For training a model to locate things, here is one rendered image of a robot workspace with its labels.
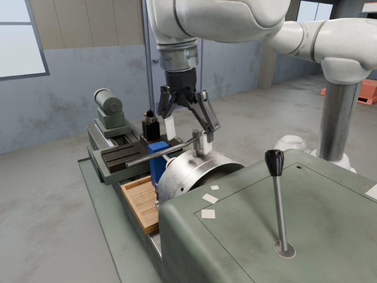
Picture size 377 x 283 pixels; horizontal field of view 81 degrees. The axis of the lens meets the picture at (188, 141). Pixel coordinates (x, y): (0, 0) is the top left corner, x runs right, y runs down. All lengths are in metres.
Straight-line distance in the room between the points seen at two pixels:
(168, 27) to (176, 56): 0.06
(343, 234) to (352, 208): 0.09
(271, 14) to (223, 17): 0.06
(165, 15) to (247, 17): 0.17
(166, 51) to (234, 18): 0.19
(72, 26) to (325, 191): 3.65
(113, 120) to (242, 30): 1.43
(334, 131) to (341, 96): 0.16
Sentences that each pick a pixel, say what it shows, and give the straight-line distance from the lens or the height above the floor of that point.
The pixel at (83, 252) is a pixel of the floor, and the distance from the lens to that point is 2.12.
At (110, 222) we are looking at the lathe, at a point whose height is 0.54.
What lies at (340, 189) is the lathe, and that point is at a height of 1.25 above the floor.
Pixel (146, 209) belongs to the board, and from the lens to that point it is 1.01.
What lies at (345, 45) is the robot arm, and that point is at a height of 1.54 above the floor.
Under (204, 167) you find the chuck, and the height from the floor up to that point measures 1.23.
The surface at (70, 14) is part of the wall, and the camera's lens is 3.83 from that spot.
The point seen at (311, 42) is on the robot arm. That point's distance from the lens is 0.87.
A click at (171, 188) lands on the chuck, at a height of 1.17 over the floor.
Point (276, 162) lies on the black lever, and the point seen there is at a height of 1.39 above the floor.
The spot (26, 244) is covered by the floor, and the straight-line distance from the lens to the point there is 2.40.
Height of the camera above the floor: 1.59
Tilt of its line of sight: 28 degrees down
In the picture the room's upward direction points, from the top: straight up
